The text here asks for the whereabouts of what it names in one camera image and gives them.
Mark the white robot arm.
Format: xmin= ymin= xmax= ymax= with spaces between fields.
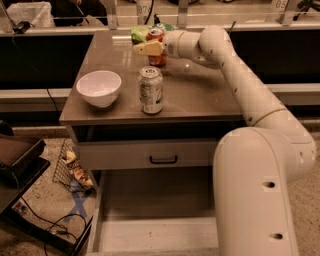
xmin=134 ymin=26 xmax=317 ymax=256

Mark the wire mesh basket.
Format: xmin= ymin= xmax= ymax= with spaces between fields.
xmin=53 ymin=140 xmax=93 ymax=192

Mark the white bowl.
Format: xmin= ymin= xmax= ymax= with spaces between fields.
xmin=76 ymin=70 xmax=122 ymax=108

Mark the black floor cable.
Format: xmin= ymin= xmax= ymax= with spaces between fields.
xmin=19 ymin=196 xmax=88 ymax=256

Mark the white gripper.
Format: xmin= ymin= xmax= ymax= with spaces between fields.
xmin=133 ymin=30 xmax=188 ymax=58

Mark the grey drawer cabinet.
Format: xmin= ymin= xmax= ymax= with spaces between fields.
xmin=60 ymin=31 xmax=244 ymax=185

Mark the top drawer with black handle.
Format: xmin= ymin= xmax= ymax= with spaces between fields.
xmin=77 ymin=138 xmax=217 ymax=170

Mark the white green soda can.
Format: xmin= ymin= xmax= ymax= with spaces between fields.
xmin=138 ymin=66 xmax=163 ymax=114

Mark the green chip bag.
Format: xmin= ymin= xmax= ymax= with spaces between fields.
xmin=130 ymin=23 xmax=174 ymax=44

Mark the snack bag in basket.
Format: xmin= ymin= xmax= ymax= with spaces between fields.
xmin=65 ymin=151 xmax=93 ymax=187

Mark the orange-red coke can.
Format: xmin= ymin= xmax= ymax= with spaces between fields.
xmin=147 ymin=27 xmax=167 ymax=67

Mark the open middle drawer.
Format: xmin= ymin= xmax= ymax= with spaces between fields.
xmin=86 ymin=167 xmax=219 ymax=256

